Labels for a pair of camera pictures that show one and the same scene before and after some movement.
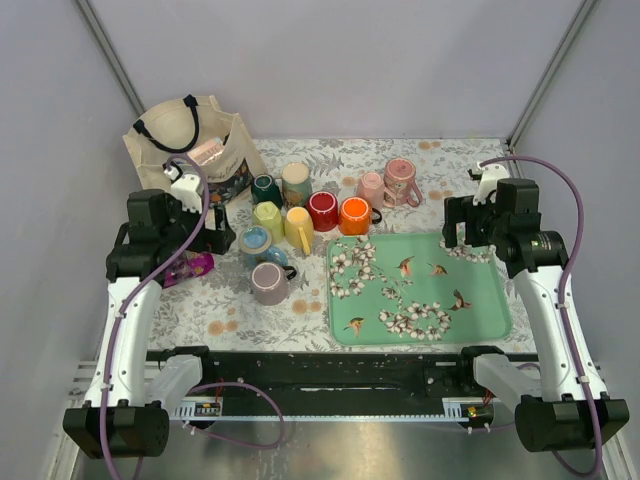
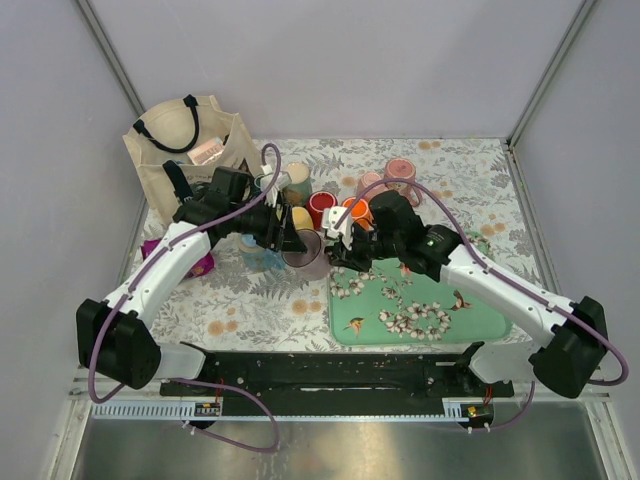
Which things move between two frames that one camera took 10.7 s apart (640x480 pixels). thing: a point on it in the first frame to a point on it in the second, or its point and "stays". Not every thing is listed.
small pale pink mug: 371,186 stays
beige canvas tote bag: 199,128 stays
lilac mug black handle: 270,283 to 312,265
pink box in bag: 207,150 stays
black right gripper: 461,209 to 351,259
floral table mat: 268,293 stays
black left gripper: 214,240 to 280,233
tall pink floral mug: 400,176 stays
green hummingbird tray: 407,287 stays
